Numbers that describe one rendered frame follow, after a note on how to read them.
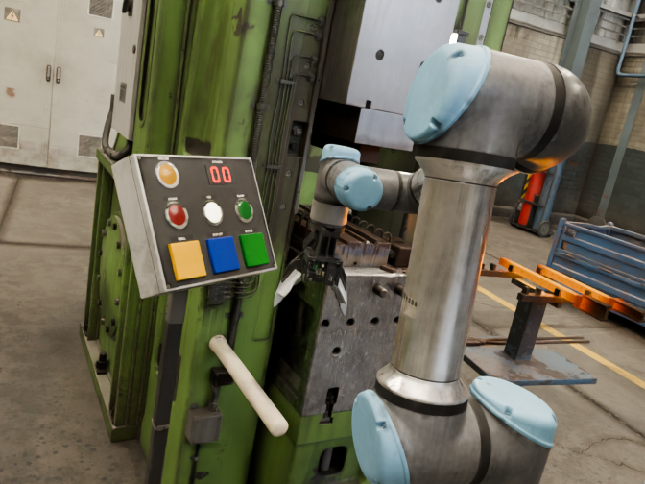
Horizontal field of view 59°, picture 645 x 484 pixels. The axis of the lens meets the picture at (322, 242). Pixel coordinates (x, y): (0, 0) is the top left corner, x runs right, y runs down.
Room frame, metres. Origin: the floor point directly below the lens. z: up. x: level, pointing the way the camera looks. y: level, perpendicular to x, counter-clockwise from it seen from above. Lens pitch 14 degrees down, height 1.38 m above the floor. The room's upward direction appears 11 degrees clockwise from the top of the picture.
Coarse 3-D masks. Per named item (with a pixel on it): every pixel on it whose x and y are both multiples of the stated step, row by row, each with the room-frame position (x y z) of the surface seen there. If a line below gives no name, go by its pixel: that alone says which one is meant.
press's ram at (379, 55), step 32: (352, 0) 1.60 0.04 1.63; (384, 0) 1.58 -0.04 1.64; (416, 0) 1.63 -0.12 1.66; (448, 0) 1.68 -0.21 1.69; (352, 32) 1.58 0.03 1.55; (384, 32) 1.59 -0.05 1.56; (416, 32) 1.64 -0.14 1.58; (448, 32) 1.70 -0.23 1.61; (352, 64) 1.55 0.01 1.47; (384, 64) 1.60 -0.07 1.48; (416, 64) 1.65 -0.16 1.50; (320, 96) 1.67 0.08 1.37; (352, 96) 1.56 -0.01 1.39; (384, 96) 1.61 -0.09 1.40
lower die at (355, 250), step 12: (300, 204) 1.98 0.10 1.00; (300, 228) 1.75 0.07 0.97; (360, 228) 1.81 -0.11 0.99; (348, 240) 1.62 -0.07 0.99; (360, 240) 1.64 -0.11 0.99; (384, 240) 1.70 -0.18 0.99; (336, 252) 1.58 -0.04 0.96; (348, 252) 1.60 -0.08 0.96; (360, 252) 1.62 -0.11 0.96; (372, 252) 1.65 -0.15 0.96; (384, 252) 1.67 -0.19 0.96; (348, 264) 1.61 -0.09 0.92; (360, 264) 1.63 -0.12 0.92; (372, 264) 1.65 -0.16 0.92
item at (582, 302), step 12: (504, 264) 1.85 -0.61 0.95; (516, 264) 1.83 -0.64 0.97; (528, 276) 1.75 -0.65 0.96; (540, 276) 1.73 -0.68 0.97; (552, 288) 1.65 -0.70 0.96; (564, 288) 1.63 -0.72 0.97; (576, 300) 1.56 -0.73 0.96; (588, 300) 1.54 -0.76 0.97; (588, 312) 1.52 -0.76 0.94; (600, 312) 1.50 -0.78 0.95
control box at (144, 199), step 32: (128, 160) 1.12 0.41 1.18; (160, 160) 1.16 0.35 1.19; (192, 160) 1.23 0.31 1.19; (224, 160) 1.31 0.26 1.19; (128, 192) 1.11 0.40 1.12; (160, 192) 1.12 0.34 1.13; (192, 192) 1.19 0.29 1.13; (224, 192) 1.27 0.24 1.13; (256, 192) 1.36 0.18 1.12; (128, 224) 1.11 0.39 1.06; (160, 224) 1.09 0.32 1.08; (192, 224) 1.16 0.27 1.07; (224, 224) 1.23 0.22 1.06; (256, 224) 1.32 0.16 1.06; (160, 256) 1.06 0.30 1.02; (160, 288) 1.04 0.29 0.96; (192, 288) 1.18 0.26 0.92
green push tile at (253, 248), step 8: (240, 240) 1.25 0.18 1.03; (248, 240) 1.26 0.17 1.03; (256, 240) 1.28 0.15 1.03; (248, 248) 1.25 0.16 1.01; (256, 248) 1.27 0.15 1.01; (264, 248) 1.29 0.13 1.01; (248, 256) 1.24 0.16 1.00; (256, 256) 1.26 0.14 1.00; (264, 256) 1.28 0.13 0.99; (248, 264) 1.23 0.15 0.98; (256, 264) 1.25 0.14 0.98; (264, 264) 1.29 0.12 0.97
